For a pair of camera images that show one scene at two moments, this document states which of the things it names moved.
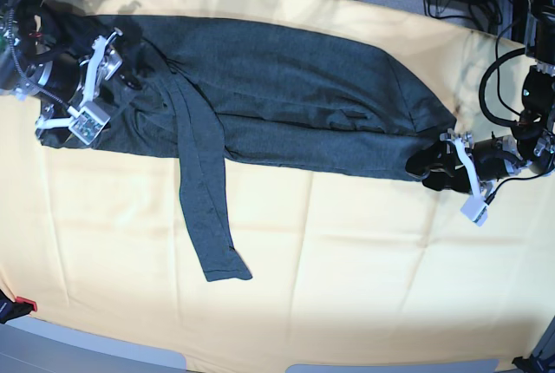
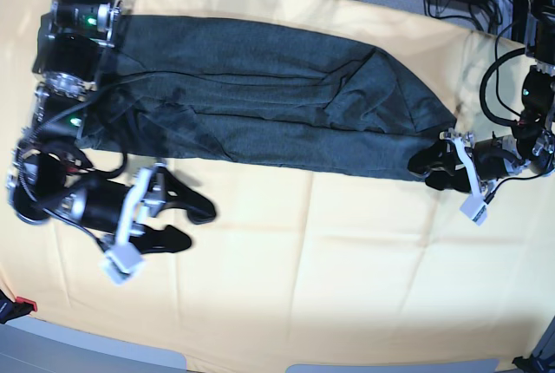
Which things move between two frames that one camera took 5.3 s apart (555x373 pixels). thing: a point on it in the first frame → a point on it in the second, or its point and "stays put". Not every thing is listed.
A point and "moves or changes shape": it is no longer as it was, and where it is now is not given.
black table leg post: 520,11 stays put
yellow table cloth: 341,271 stays put
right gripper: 484,162 stays put
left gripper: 88,119 → 117,213
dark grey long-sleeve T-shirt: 212,92 moves or changes shape
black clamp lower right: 533,364 stays put
